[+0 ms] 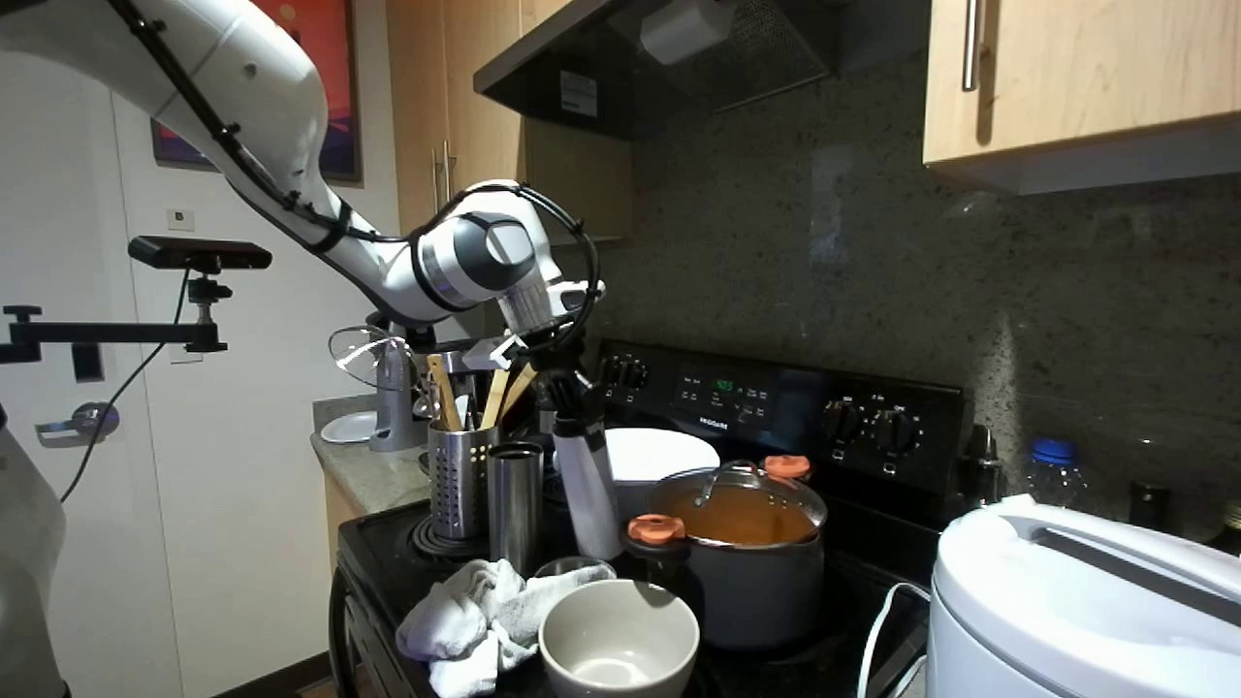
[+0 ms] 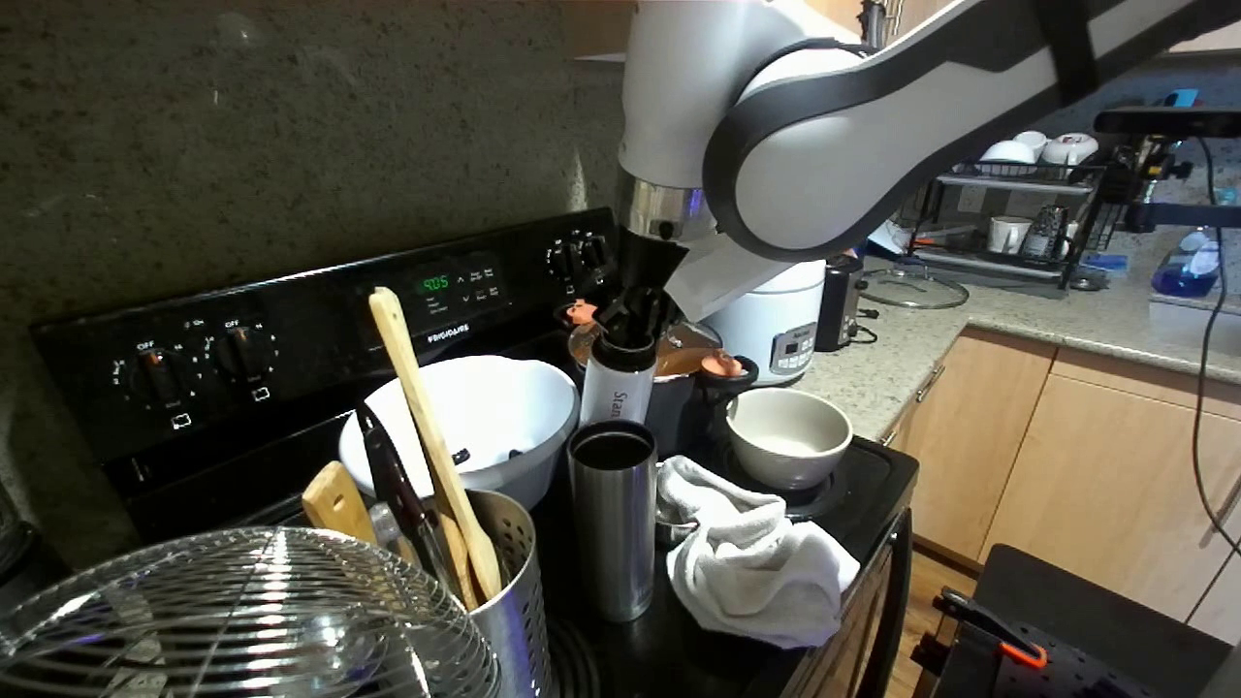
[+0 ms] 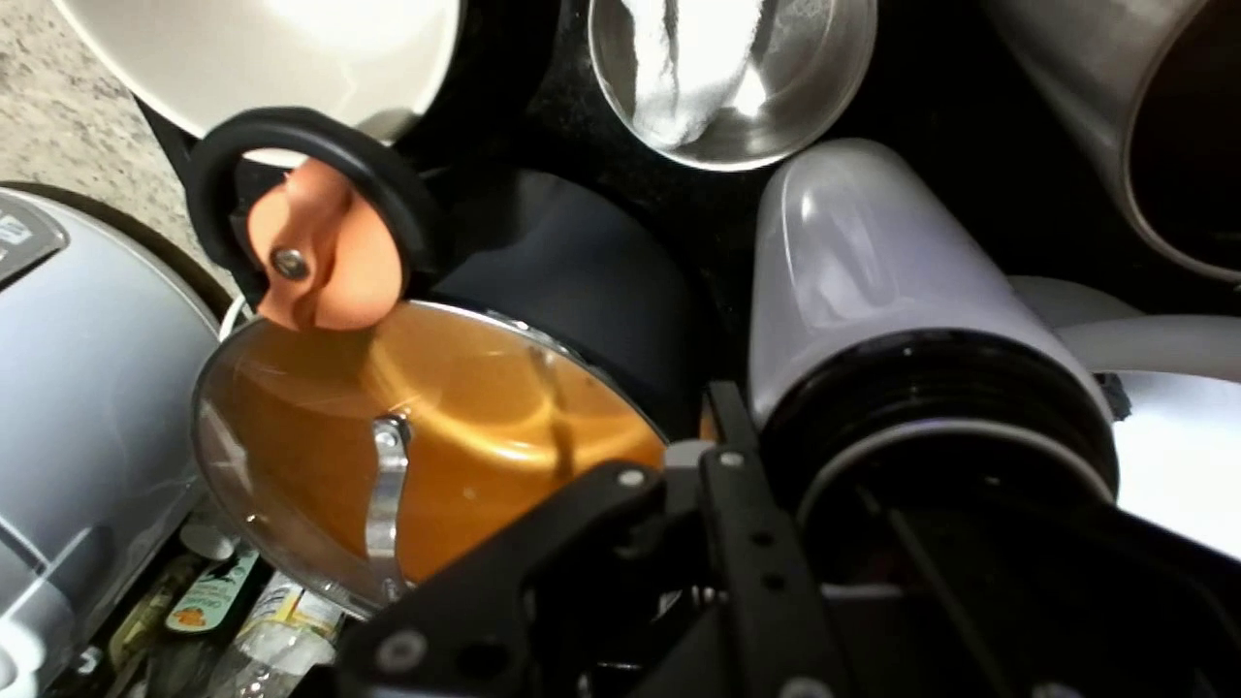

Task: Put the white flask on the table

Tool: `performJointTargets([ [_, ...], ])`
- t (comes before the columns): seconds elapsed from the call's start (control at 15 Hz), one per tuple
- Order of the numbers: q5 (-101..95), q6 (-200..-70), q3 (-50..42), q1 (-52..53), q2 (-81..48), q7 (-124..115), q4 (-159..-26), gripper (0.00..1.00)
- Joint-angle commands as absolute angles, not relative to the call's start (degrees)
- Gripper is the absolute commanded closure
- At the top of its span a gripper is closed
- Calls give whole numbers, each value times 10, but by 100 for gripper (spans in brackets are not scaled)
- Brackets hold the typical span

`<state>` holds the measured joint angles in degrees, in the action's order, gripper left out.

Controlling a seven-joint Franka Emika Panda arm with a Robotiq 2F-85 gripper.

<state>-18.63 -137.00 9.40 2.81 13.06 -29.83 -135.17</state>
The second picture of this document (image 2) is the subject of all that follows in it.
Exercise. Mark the white rice cooker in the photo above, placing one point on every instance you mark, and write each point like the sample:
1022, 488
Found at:
777, 335

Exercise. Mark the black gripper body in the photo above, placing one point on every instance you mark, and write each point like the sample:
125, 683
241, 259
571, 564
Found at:
655, 266

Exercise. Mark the white cloth towel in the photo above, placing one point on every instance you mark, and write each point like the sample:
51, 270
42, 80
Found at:
759, 568

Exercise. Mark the wooden base cabinets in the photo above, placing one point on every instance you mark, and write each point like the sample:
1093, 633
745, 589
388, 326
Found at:
1098, 467

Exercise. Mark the stainless steel tumbler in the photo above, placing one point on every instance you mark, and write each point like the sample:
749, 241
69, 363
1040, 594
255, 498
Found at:
616, 529

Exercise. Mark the short wooden spatula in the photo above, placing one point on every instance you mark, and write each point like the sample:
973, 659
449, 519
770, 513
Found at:
334, 498

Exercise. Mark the white dish in rack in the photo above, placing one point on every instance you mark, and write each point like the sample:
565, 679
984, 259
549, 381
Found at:
1073, 151
1013, 151

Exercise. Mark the long wooden spatula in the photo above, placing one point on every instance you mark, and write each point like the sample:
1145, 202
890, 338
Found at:
413, 388

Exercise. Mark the round glass lid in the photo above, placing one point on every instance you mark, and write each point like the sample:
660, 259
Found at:
943, 301

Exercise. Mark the black work table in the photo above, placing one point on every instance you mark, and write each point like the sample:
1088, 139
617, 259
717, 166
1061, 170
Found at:
1111, 633

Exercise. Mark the black electric stove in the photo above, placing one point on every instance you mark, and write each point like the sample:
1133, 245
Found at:
324, 314

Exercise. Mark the steel kettle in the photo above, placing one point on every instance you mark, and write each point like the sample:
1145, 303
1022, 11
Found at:
1048, 233

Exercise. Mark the perforated steel utensil holder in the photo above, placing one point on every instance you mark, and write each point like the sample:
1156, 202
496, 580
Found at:
514, 624

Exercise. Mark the orange and black clamp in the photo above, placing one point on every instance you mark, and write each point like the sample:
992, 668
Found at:
996, 637

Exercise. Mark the large white mixing bowl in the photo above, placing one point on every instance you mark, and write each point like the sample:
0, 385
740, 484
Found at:
507, 401

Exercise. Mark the blue container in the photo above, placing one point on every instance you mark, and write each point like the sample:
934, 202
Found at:
1188, 275

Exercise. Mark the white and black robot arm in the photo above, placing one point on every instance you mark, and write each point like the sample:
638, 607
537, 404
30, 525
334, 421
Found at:
802, 170

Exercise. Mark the black dish rack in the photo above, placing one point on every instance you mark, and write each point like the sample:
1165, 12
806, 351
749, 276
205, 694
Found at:
1022, 266

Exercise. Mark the white mug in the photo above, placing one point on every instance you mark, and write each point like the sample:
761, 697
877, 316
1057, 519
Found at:
1009, 233

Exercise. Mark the small white ceramic bowl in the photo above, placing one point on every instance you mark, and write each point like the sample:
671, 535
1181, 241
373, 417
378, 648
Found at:
788, 441

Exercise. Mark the black camera on stand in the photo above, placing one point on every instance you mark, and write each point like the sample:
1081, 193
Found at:
1165, 122

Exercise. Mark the black kitchen utensil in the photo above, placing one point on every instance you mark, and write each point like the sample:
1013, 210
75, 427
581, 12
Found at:
388, 470

